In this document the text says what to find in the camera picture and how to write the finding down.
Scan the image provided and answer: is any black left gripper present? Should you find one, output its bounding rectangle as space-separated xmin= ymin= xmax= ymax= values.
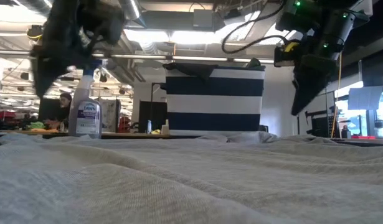
xmin=31 ymin=18 xmax=95 ymax=97

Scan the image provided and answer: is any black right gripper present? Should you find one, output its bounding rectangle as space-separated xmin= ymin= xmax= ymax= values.
xmin=291 ymin=30 xmax=348 ymax=116

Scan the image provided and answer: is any grey knit shirt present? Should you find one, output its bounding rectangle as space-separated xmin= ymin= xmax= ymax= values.
xmin=0 ymin=130 xmax=383 ymax=224

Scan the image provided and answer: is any navy white striped laundry bin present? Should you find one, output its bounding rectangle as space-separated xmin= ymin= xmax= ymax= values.
xmin=163 ymin=63 xmax=266 ymax=137

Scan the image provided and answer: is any white board panel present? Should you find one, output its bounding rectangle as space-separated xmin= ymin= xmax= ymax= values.
xmin=298 ymin=91 xmax=336 ymax=138

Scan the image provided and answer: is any black monitor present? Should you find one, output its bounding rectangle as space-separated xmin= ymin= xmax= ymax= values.
xmin=37 ymin=98 xmax=62 ymax=122

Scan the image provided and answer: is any person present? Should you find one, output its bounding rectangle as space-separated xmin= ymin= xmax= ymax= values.
xmin=43 ymin=92 xmax=73 ymax=131

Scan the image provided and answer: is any clear spray bottle blue trigger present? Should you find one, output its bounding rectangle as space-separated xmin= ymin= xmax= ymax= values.
xmin=68 ymin=58 xmax=103 ymax=139

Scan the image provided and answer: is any white paper sheet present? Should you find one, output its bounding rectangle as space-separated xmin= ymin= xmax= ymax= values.
xmin=348 ymin=85 xmax=383 ymax=111

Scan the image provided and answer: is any patterned board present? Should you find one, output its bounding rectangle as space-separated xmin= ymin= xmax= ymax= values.
xmin=99 ymin=98 xmax=122 ymax=133

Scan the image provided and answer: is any red object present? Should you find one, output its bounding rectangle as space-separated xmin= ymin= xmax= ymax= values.
xmin=118 ymin=115 xmax=131 ymax=134

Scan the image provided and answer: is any light wooden desk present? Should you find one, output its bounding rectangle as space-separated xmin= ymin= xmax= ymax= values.
xmin=22 ymin=129 xmax=198 ymax=140

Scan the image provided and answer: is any black garment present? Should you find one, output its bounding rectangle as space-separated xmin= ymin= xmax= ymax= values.
xmin=163 ymin=63 xmax=219 ymax=82

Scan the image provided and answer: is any dark partition panel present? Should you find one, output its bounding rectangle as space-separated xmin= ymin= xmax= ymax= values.
xmin=138 ymin=100 xmax=168 ymax=133

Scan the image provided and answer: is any grey ceiling box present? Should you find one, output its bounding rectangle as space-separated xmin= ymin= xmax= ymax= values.
xmin=192 ymin=9 xmax=214 ymax=29

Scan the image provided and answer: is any yellow hanging cord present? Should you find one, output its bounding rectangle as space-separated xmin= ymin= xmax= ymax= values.
xmin=330 ymin=51 xmax=343 ymax=138

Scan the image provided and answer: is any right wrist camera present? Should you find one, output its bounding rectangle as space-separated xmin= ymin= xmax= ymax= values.
xmin=273 ymin=40 xmax=304 ymax=68

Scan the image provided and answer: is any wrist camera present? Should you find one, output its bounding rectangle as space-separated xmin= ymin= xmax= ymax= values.
xmin=273 ymin=40 xmax=304 ymax=68
xmin=85 ymin=0 xmax=126 ymax=44

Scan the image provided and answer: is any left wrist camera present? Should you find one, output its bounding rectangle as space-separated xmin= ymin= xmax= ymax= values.
xmin=85 ymin=0 xmax=126 ymax=44

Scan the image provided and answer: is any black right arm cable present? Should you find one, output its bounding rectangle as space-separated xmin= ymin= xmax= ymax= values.
xmin=221 ymin=0 xmax=289 ymax=54

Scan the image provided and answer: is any silver round ceiling duct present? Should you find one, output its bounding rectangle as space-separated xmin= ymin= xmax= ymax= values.
xmin=118 ymin=0 xmax=142 ymax=20

